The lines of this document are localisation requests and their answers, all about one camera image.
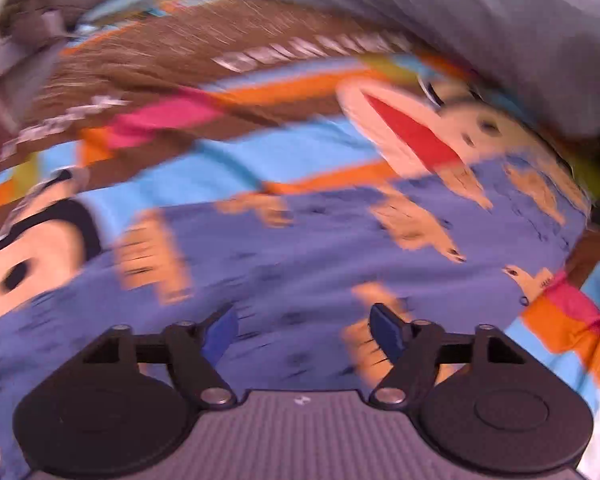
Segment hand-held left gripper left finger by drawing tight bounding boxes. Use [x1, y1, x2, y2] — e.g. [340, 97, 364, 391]
[82, 304, 239, 409]

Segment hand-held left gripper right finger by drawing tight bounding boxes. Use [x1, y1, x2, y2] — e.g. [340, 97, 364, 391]
[369, 303, 526, 407]

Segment blue printed pants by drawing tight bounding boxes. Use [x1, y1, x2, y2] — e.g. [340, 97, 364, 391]
[0, 157, 595, 480]

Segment striped cartoon printed bedsheet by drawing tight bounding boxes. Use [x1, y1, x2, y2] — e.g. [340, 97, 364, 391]
[0, 0, 600, 466]

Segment grey quilt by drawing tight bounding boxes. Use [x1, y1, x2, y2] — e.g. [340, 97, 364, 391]
[230, 0, 600, 142]

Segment grey nightstand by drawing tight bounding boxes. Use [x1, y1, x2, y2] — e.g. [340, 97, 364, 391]
[0, 10, 76, 133]

